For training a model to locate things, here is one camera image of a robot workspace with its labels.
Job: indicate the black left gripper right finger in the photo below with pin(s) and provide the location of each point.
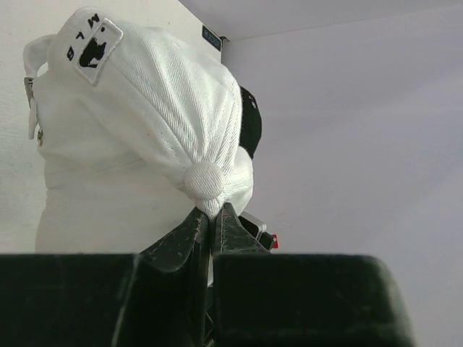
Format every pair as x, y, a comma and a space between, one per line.
266, 299

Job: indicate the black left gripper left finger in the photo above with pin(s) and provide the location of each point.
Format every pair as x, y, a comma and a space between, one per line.
154, 298

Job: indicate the white baseball cap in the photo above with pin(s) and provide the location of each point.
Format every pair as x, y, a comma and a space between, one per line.
136, 128

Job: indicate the black baseball cap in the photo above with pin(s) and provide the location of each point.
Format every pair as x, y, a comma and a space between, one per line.
251, 126

